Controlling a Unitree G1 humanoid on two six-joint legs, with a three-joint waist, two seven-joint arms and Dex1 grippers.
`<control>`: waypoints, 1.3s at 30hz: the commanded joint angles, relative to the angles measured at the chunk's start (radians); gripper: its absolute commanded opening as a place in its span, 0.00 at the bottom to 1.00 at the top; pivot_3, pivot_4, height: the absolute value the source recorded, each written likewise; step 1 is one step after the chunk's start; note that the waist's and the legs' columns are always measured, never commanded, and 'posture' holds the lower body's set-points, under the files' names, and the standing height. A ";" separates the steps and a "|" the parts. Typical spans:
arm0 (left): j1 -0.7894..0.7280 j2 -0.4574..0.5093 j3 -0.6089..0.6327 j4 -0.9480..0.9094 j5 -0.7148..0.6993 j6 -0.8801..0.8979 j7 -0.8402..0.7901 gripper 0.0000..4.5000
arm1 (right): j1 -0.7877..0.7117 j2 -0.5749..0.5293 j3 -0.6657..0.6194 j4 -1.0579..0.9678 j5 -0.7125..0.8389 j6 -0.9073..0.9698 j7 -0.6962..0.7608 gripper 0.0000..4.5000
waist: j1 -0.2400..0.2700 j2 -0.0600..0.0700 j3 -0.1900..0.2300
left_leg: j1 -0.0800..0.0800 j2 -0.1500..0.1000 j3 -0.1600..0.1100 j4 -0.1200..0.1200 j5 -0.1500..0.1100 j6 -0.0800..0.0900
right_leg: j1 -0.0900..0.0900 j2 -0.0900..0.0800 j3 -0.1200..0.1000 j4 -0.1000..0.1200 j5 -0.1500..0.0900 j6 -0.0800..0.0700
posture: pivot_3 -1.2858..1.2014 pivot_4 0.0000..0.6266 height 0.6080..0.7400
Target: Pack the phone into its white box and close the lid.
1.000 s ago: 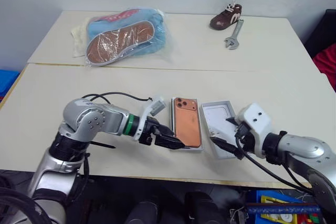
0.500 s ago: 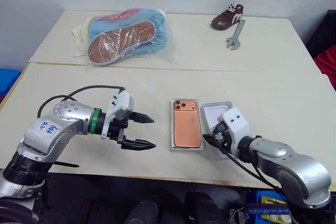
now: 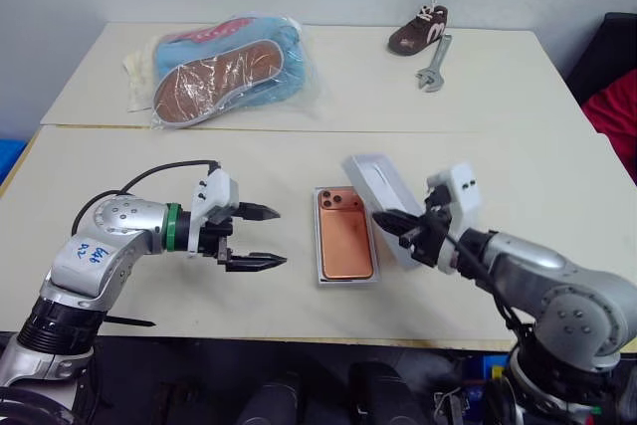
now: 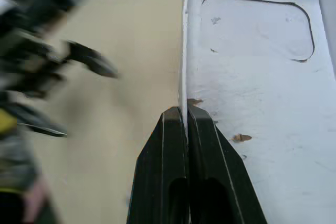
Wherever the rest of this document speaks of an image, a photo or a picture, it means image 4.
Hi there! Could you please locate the white phone box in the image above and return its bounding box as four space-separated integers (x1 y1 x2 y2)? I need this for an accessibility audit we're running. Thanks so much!
177 0 336 224

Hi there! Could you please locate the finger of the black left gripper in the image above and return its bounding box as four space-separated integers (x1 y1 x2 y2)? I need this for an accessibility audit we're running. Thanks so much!
62 39 119 79
17 122 68 138

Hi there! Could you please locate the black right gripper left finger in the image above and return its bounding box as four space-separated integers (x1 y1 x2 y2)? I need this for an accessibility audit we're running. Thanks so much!
126 106 190 224

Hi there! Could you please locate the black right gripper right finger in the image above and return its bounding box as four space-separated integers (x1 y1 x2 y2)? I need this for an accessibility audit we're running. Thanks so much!
187 105 268 224

